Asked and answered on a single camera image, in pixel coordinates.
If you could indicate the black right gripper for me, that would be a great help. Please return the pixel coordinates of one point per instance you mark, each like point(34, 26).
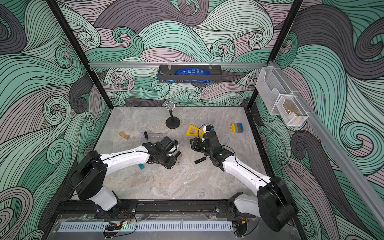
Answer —
point(199, 144)

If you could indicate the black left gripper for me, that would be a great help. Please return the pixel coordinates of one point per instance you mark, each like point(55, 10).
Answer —
point(172, 162)

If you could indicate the clear acrylic lipstick organizer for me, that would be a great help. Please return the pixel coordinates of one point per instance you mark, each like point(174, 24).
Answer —
point(153, 137)

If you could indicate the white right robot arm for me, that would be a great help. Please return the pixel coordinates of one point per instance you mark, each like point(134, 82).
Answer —
point(255, 186)

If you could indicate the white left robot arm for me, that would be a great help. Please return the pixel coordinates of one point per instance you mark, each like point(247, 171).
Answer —
point(89, 175)

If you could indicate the yellow triangle stencil block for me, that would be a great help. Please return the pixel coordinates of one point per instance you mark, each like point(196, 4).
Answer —
point(193, 131)

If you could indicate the black microphone stand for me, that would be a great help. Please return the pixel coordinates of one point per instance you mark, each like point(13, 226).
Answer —
point(172, 122)

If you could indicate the multicolour stacked toy bricks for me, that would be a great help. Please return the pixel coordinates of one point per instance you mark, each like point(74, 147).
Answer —
point(237, 128)

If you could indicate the tan wooden block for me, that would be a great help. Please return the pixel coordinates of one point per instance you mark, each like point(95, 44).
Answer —
point(124, 135)

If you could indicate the blue plastic object in tray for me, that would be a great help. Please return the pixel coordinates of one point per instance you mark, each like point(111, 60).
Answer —
point(192, 72)

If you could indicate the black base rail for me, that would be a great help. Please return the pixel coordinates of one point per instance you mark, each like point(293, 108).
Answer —
point(232, 208)

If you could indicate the black wall shelf tray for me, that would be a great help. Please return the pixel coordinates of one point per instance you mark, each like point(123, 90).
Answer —
point(166, 74)

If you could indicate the white perforated cable duct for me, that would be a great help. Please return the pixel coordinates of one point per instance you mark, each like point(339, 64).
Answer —
point(164, 226)

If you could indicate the clear wall bin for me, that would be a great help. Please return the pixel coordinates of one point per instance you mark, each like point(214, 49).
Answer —
point(279, 97)

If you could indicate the aluminium rail back wall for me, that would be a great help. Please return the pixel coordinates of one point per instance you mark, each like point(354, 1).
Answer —
point(157, 64)

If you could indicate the aluminium rail wall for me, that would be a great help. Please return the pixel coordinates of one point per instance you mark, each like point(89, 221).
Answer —
point(363, 187)
point(157, 64)

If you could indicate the black corner frame post right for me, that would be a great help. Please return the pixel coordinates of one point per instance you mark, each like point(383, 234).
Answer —
point(283, 16)

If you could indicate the black corner frame post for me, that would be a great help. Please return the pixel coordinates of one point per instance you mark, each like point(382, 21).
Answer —
point(58, 14)
point(283, 16)

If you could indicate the aluminium rail right wall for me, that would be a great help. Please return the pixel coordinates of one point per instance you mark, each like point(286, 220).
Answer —
point(363, 187)

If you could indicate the black corner frame post left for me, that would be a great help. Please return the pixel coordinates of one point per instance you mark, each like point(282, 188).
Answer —
point(58, 14)

